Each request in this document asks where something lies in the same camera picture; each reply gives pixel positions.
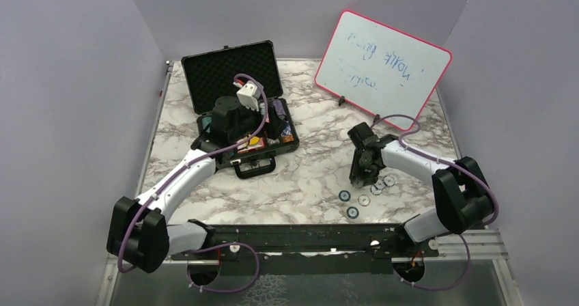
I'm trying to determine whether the pink framed whiteboard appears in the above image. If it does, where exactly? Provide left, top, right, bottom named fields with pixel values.
left=314, top=10, right=453, bottom=131

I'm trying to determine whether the purple chip stack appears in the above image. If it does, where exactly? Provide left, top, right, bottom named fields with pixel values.
left=273, top=99, right=287, bottom=121

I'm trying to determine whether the green blue poker chip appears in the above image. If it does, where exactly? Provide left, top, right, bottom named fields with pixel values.
left=338, top=190, right=351, bottom=202
left=346, top=206, right=360, bottom=219

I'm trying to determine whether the green blue chip stack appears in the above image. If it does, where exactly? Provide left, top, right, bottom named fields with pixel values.
left=201, top=116, right=212, bottom=133

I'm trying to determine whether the red playing card deck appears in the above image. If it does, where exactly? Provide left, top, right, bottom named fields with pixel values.
left=238, top=137, right=266, bottom=154

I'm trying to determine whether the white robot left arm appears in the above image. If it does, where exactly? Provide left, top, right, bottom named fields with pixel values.
left=107, top=96, right=298, bottom=273

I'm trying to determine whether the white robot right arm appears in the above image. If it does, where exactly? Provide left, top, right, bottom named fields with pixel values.
left=348, top=122, right=498, bottom=256

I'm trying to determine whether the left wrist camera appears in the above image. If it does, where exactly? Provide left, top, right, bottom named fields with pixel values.
left=233, top=81, right=261, bottom=111

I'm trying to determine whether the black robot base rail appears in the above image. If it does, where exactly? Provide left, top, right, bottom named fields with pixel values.
left=171, top=223, right=439, bottom=276

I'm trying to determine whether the black poker set case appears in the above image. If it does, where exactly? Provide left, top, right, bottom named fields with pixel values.
left=181, top=40, right=300, bottom=179

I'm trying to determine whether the blue white chip stack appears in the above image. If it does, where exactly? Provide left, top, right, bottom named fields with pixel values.
left=281, top=125, right=295, bottom=143

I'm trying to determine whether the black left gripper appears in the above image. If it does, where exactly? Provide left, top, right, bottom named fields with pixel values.
left=229, top=98, right=287, bottom=143

